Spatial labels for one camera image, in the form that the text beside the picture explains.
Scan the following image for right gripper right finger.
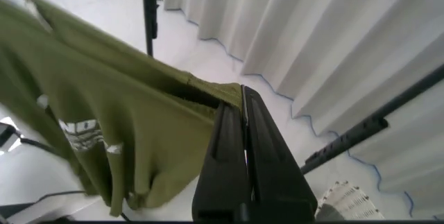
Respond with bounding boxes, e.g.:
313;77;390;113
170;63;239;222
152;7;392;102
241;85;318;222

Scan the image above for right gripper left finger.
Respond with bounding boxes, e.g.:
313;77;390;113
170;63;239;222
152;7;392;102
191;102;252;222

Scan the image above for green printed t-shirt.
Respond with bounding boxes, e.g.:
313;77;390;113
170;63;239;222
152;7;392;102
0;0;244;218

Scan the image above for white laundry basket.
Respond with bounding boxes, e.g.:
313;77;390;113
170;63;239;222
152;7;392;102
314;181;385;222

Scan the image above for black clothes rack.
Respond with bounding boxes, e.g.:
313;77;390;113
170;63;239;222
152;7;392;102
141;0;444;175

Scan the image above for white curtain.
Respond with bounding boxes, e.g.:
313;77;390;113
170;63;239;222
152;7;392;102
121;0;444;218

